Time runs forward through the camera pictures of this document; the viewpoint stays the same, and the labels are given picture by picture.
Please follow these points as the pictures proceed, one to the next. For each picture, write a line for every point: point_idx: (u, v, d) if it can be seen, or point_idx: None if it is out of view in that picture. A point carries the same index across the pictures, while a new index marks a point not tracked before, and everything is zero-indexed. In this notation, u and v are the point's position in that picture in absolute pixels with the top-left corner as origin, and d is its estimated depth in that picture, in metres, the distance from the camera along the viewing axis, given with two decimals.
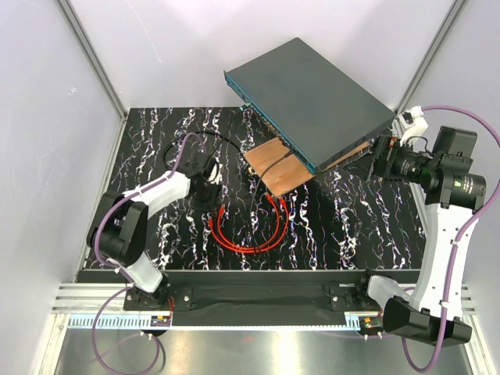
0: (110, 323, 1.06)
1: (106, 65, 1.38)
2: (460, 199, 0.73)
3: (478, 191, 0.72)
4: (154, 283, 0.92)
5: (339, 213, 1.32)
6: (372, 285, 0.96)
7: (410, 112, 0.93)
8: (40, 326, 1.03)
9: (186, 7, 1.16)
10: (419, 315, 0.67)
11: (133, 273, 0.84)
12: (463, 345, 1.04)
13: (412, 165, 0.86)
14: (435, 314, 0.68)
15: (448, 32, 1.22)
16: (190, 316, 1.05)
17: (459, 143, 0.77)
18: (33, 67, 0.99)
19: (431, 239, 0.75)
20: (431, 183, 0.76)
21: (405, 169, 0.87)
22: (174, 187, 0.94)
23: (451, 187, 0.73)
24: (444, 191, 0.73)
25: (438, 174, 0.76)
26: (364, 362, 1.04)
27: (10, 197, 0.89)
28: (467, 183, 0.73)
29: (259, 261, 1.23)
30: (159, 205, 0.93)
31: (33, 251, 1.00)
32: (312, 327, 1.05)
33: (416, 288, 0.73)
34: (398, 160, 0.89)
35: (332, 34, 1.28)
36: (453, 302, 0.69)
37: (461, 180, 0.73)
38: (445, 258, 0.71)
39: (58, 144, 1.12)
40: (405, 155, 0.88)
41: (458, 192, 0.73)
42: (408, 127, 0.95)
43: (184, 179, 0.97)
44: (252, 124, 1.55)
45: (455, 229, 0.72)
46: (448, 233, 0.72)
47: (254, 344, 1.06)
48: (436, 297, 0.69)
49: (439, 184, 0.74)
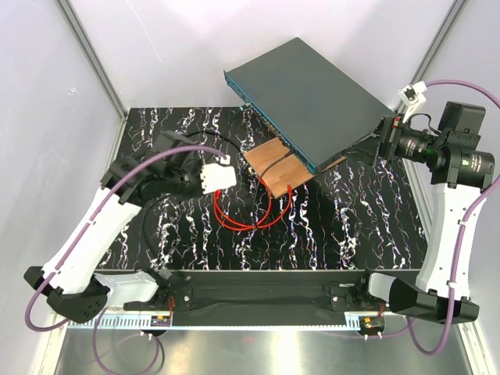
0: (109, 323, 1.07)
1: (106, 66, 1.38)
2: (469, 177, 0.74)
3: (486, 169, 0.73)
4: (146, 298, 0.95)
5: (339, 213, 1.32)
6: (372, 283, 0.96)
7: (413, 87, 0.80)
8: (42, 320, 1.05)
9: (186, 8, 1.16)
10: (429, 296, 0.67)
11: (116, 302, 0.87)
12: (463, 344, 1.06)
13: (418, 145, 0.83)
14: (443, 294, 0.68)
15: (449, 31, 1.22)
16: (190, 316, 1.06)
17: (466, 120, 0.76)
18: (34, 67, 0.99)
19: (437, 219, 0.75)
20: (439, 163, 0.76)
21: (409, 150, 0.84)
22: (109, 226, 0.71)
23: (459, 166, 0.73)
24: (451, 169, 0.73)
25: (444, 152, 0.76)
26: (362, 362, 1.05)
27: (10, 196, 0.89)
28: (476, 160, 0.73)
29: (259, 261, 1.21)
30: (106, 244, 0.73)
31: (34, 251, 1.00)
32: (314, 327, 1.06)
33: (423, 269, 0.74)
34: (401, 140, 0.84)
35: (332, 34, 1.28)
36: (460, 283, 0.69)
37: (469, 158, 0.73)
38: (450, 240, 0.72)
39: (58, 144, 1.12)
40: (409, 133, 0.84)
41: (466, 170, 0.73)
42: (411, 105, 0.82)
43: (118, 197, 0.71)
44: (253, 124, 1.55)
45: (462, 209, 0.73)
46: (455, 214, 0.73)
47: (253, 344, 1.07)
48: (443, 277, 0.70)
49: (446, 164, 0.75)
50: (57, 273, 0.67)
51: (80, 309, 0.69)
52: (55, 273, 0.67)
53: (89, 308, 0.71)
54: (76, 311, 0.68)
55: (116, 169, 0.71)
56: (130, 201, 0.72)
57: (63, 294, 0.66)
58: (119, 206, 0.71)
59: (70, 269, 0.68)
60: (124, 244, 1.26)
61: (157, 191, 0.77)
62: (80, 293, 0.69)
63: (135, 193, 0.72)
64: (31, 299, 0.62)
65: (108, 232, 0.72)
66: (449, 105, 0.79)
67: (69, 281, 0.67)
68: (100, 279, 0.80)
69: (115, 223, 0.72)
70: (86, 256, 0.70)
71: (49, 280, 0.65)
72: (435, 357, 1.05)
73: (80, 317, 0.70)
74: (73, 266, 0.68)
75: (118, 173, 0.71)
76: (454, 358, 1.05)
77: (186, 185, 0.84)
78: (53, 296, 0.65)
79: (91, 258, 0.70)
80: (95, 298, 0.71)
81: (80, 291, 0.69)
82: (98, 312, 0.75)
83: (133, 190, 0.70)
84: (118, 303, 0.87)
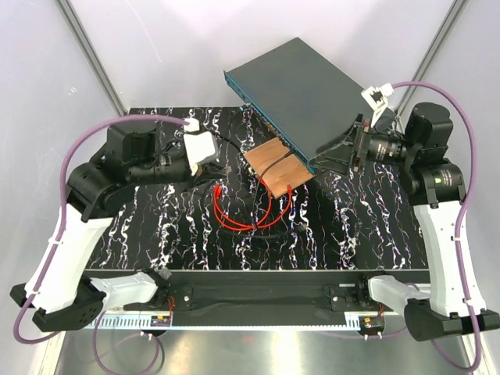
0: (109, 323, 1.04)
1: (106, 65, 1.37)
2: (444, 192, 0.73)
3: (457, 181, 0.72)
4: (145, 300, 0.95)
5: (339, 213, 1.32)
6: (372, 287, 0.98)
7: (380, 91, 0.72)
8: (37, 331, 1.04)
9: (186, 7, 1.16)
10: (451, 321, 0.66)
11: (114, 305, 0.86)
12: (463, 345, 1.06)
13: (389, 148, 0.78)
14: (463, 313, 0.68)
15: (449, 31, 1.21)
16: (189, 316, 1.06)
17: (437, 136, 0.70)
18: (33, 66, 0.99)
19: (431, 240, 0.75)
20: (414, 187, 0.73)
21: (380, 154, 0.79)
22: (78, 241, 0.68)
23: (434, 186, 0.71)
24: (429, 191, 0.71)
25: (416, 173, 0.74)
26: (362, 362, 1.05)
27: (10, 196, 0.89)
28: (446, 176, 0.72)
29: (259, 261, 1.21)
30: (85, 256, 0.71)
31: (33, 251, 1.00)
32: (313, 328, 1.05)
33: (433, 292, 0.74)
34: (371, 146, 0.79)
35: (333, 34, 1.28)
36: (475, 295, 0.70)
37: (440, 176, 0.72)
38: (452, 257, 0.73)
39: (58, 144, 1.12)
40: (377, 137, 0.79)
41: (441, 187, 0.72)
42: (376, 107, 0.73)
43: (81, 213, 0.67)
44: (253, 124, 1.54)
45: (451, 225, 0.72)
46: (446, 232, 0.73)
47: (253, 344, 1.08)
48: (457, 297, 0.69)
49: (421, 186, 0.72)
50: (37, 293, 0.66)
51: (74, 318, 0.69)
52: (34, 294, 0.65)
53: (84, 315, 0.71)
54: (69, 321, 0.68)
55: (76, 180, 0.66)
56: (97, 216, 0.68)
57: (47, 314, 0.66)
58: (82, 223, 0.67)
59: (48, 290, 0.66)
60: (124, 244, 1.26)
61: (126, 198, 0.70)
62: (66, 307, 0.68)
63: (98, 208, 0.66)
64: (20, 314, 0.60)
65: (80, 247, 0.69)
66: (416, 112, 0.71)
67: (50, 300, 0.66)
68: (95, 283, 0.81)
69: (83, 237, 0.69)
70: (62, 274, 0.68)
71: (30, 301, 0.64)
72: (436, 358, 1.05)
73: (77, 324, 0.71)
74: (51, 286, 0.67)
75: (78, 183, 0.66)
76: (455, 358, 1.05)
77: (165, 176, 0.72)
78: (37, 317, 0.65)
79: (69, 274, 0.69)
80: (89, 306, 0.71)
81: (67, 305, 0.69)
82: (98, 316, 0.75)
83: (94, 205, 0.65)
84: (117, 305, 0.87)
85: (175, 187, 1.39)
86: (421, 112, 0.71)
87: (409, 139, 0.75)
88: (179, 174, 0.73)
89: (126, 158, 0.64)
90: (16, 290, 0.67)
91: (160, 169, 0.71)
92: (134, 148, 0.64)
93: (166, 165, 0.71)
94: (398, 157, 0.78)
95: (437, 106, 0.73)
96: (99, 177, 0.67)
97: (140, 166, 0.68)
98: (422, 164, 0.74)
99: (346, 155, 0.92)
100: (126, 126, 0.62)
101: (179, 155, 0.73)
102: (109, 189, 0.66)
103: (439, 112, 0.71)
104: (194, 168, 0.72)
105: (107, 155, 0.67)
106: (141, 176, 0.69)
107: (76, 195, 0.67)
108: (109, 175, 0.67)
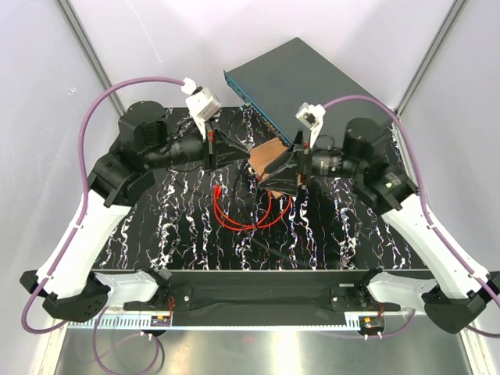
0: (108, 323, 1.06)
1: (106, 65, 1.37)
2: (402, 192, 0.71)
3: (405, 177, 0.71)
4: (146, 298, 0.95)
5: (339, 213, 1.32)
6: (372, 291, 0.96)
7: (313, 114, 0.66)
8: (41, 323, 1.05)
9: (185, 7, 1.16)
10: (471, 303, 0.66)
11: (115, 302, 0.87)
12: (462, 344, 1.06)
13: (332, 163, 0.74)
14: (476, 287, 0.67)
15: (449, 31, 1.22)
16: (189, 316, 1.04)
17: (377, 148, 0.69)
18: (33, 67, 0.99)
19: (411, 237, 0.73)
20: (373, 201, 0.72)
21: (324, 169, 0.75)
22: (98, 230, 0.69)
23: (389, 191, 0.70)
24: (389, 198, 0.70)
25: (368, 184, 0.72)
26: (362, 362, 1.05)
27: (10, 196, 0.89)
28: (394, 178, 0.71)
29: (259, 261, 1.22)
30: (101, 245, 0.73)
31: (34, 251, 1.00)
32: (312, 327, 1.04)
33: (440, 281, 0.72)
34: (314, 164, 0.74)
35: (333, 34, 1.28)
36: (475, 264, 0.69)
37: (388, 179, 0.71)
38: (438, 243, 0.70)
39: (58, 143, 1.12)
40: (317, 153, 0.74)
41: (395, 190, 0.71)
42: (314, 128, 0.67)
43: (104, 200, 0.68)
44: (253, 124, 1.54)
45: (421, 215, 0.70)
46: (421, 223, 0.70)
47: (253, 344, 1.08)
48: (463, 276, 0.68)
49: (380, 195, 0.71)
50: (50, 278, 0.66)
51: (80, 311, 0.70)
52: (48, 278, 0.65)
53: (91, 307, 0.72)
54: (76, 312, 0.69)
55: (101, 169, 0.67)
56: (119, 203, 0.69)
57: (58, 299, 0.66)
58: (105, 208, 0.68)
59: (62, 275, 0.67)
60: (124, 244, 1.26)
61: (147, 183, 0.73)
62: (76, 295, 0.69)
63: (121, 194, 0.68)
64: (26, 305, 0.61)
65: (97, 236, 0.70)
66: (349, 133, 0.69)
67: (63, 286, 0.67)
68: (100, 277, 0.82)
69: (102, 226, 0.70)
70: (76, 261, 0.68)
71: (43, 285, 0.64)
72: (436, 358, 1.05)
73: (81, 316, 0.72)
74: (66, 272, 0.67)
75: (102, 173, 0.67)
76: (455, 357, 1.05)
77: (182, 155, 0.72)
78: (48, 301, 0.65)
79: (83, 262, 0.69)
80: (95, 298, 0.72)
81: (76, 294, 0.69)
82: (101, 309, 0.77)
83: (119, 191, 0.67)
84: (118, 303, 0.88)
85: (175, 187, 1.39)
86: (354, 132, 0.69)
87: (350, 155, 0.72)
88: (195, 152, 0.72)
89: (141, 147, 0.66)
90: (28, 274, 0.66)
91: (175, 150, 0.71)
92: (146, 137, 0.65)
93: (180, 145, 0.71)
94: (342, 170, 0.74)
95: (363, 120, 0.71)
96: (120, 168, 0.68)
97: (156, 150, 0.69)
98: (370, 177, 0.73)
99: (292, 174, 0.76)
100: (136, 117, 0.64)
101: (192, 133, 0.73)
102: (130, 178, 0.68)
103: (368, 126, 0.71)
104: (202, 123, 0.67)
105: (122, 144, 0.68)
106: (158, 160, 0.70)
107: (100, 184, 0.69)
108: (129, 166, 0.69)
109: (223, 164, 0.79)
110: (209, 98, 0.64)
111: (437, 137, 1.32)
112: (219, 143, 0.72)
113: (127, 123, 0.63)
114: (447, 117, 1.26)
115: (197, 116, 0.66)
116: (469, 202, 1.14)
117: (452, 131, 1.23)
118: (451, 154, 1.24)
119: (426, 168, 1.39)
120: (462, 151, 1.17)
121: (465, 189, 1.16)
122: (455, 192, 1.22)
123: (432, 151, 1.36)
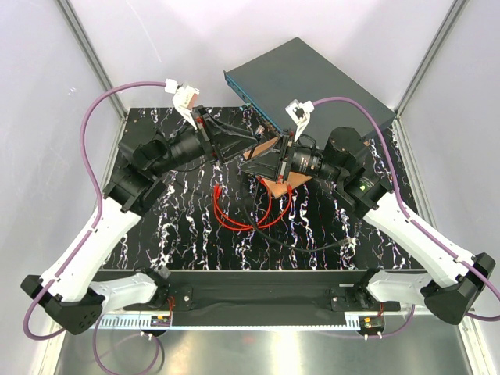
0: (109, 323, 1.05)
1: (106, 64, 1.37)
2: (376, 194, 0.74)
3: (379, 180, 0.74)
4: (145, 299, 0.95)
5: (339, 213, 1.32)
6: (374, 293, 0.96)
7: (304, 109, 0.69)
8: (40, 328, 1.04)
9: (185, 7, 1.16)
10: (462, 287, 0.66)
11: (114, 306, 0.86)
12: (463, 344, 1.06)
13: (312, 162, 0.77)
14: (464, 271, 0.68)
15: (449, 31, 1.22)
16: (190, 316, 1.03)
17: (358, 155, 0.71)
18: (34, 67, 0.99)
19: (393, 234, 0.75)
20: (351, 205, 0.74)
21: (304, 167, 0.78)
22: (110, 233, 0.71)
23: (363, 194, 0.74)
24: (365, 201, 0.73)
25: (346, 187, 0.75)
26: (362, 362, 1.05)
27: (10, 196, 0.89)
28: (367, 181, 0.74)
29: (259, 261, 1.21)
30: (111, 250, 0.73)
31: (35, 251, 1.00)
32: (312, 327, 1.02)
33: (430, 273, 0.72)
34: (294, 159, 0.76)
35: (333, 34, 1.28)
36: (458, 249, 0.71)
37: (363, 182, 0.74)
38: (419, 235, 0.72)
39: (58, 142, 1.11)
40: (299, 150, 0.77)
41: (369, 192, 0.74)
42: (301, 125, 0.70)
43: (120, 205, 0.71)
44: (252, 124, 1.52)
45: (398, 210, 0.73)
46: (399, 219, 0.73)
47: (253, 344, 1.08)
48: (449, 262, 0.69)
49: (356, 200, 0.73)
50: (57, 280, 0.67)
51: (76, 318, 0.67)
52: (55, 280, 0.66)
53: (86, 318, 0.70)
54: (71, 321, 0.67)
55: (119, 180, 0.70)
56: (133, 209, 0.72)
57: (62, 301, 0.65)
58: (122, 215, 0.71)
59: (69, 278, 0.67)
60: (124, 244, 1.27)
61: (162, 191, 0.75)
62: (78, 301, 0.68)
63: (137, 202, 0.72)
64: (29, 308, 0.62)
65: (110, 241, 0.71)
66: (333, 144, 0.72)
67: (69, 288, 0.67)
68: (94, 287, 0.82)
69: (116, 232, 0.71)
70: (85, 265, 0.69)
71: (48, 287, 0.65)
72: (435, 358, 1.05)
73: (76, 327, 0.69)
74: (73, 274, 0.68)
75: (121, 183, 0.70)
76: (454, 357, 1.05)
77: (184, 155, 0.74)
78: (51, 305, 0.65)
79: (91, 266, 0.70)
80: (90, 308, 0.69)
81: (78, 299, 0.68)
82: (95, 321, 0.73)
83: (136, 198, 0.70)
84: (119, 308, 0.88)
85: (175, 187, 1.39)
86: (337, 143, 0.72)
87: (330, 162, 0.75)
88: (195, 149, 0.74)
89: (145, 160, 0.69)
90: (31, 278, 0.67)
91: (176, 152, 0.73)
92: (145, 154, 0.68)
93: (180, 147, 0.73)
94: (320, 171, 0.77)
95: (346, 129, 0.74)
96: (135, 179, 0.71)
97: (159, 158, 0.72)
98: (348, 183, 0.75)
99: (274, 161, 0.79)
100: (132, 141, 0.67)
101: (189, 132, 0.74)
102: (146, 189, 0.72)
103: (350, 136, 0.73)
104: (188, 114, 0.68)
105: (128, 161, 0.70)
106: (165, 165, 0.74)
107: (119, 193, 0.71)
108: (140, 176, 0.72)
109: (231, 157, 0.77)
110: (187, 87, 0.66)
111: (437, 137, 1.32)
112: (217, 134, 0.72)
113: (125, 147, 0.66)
114: (446, 117, 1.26)
115: (181, 108, 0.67)
116: (468, 203, 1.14)
117: (451, 132, 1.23)
118: (451, 154, 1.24)
119: (426, 167, 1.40)
120: (463, 151, 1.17)
121: (466, 189, 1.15)
122: (454, 192, 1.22)
123: (432, 151, 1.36)
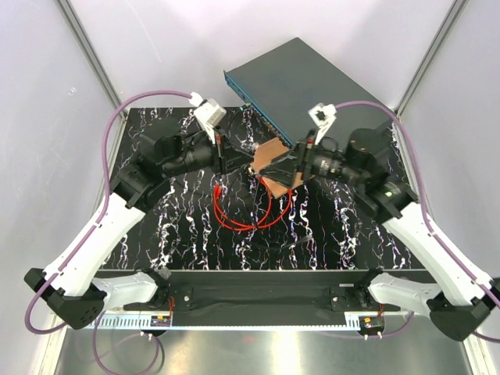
0: (108, 323, 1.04)
1: (105, 64, 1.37)
2: (399, 201, 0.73)
3: (404, 186, 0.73)
4: (145, 299, 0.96)
5: (339, 213, 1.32)
6: (374, 293, 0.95)
7: (324, 112, 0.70)
8: (40, 325, 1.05)
9: (185, 6, 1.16)
10: (477, 307, 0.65)
11: (115, 302, 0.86)
12: (463, 344, 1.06)
13: (332, 165, 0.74)
14: (480, 294, 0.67)
15: (449, 31, 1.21)
16: (190, 316, 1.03)
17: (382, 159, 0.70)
18: (33, 67, 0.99)
19: (412, 247, 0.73)
20: (374, 210, 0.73)
21: (324, 169, 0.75)
22: (115, 229, 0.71)
23: (387, 199, 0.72)
24: (387, 205, 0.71)
25: (369, 192, 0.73)
26: (362, 362, 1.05)
27: (9, 195, 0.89)
28: (393, 187, 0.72)
29: (259, 261, 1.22)
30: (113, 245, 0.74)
31: (35, 252, 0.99)
32: (312, 327, 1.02)
33: (444, 289, 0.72)
34: (314, 160, 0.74)
35: (332, 34, 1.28)
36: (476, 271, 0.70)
37: (388, 187, 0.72)
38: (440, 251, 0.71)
39: (58, 143, 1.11)
40: (320, 152, 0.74)
41: (394, 198, 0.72)
42: (322, 126, 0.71)
43: (125, 201, 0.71)
44: (252, 124, 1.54)
45: (422, 223, 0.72)
46: (423, 232, 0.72)
47: (253, 344, 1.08)
48: (466, 283, 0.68)
49: (380, 205, 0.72)
50: (59, 274, 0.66)
51: (77, 313, 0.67)
52: (58, 274, 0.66)
53: (87, 313, 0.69)
54: (73, 315, 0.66)
55: (124, 176, 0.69)
56: (137, 205, 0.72)
57: (66, 295, 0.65)
58: (126, 209, 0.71)
59: (72, 273, 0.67)
60: (124, 244, 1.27)
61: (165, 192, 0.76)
62: (79, 295, 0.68)
63: (142, 198, 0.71)
64: (33, 301, 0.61)
65: (114, 236, 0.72)
66: (353, 144, 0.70)
67: (72, 283, 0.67)
68: (96, 284, 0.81)
69: (120, 227, 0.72)
70: (89, 260, 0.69)
71: (51, 281, 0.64)
72: (435, 358, 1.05)
73: (76, 322, 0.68)
74: (76, 269, 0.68)
75: (126, 177, 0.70)
76: (454, 357, 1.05)
77: (194, 164, 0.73)
78: (55, 298, 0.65)
79: (94, 261, 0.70)
80: (93, 304, 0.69)
81: (80, 294, 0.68)
82: (95, 317, 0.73)
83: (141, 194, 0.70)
84: (117, 306, 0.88)
85: (175, 187, 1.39)
86: (358, 143, 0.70)
87: (352, 164, 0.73)
88: (206, 160, 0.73)
89: (160, 158, 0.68)
90: (33, 271, 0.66)
91: (189, 158, 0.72)
92: (164, 149, 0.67)
93: (193, 154, 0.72)
94: (341, 174, 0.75)
95: (368, 131, 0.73)
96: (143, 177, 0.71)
97: (173, 160, 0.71)
98: (371, 186, 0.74)
99: (291, 166, 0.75)
100: (152, 133, 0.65)
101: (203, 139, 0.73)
102: (151, 186, 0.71)
103: (373, 139, 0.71)
104: (211, 130, 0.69)
105: (141, 156, 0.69)
106: (175, 169, 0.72)
107: (123, 188, 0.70)
108: (148, 175, 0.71)
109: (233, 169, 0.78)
110: (216, 106, 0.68)
111: (437, 137, 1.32)
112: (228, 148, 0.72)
113: (147, 138, 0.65)
114: (447, 117, 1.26)
115: (207, 124, 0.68)
116: (469, 203, 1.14)
117: (451, 131, 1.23)
118: (451, 154, 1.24)
119: (426, 167, 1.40)
120: (463, 151, 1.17)
121: (466, 189, 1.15)
122: (455, 192, 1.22)
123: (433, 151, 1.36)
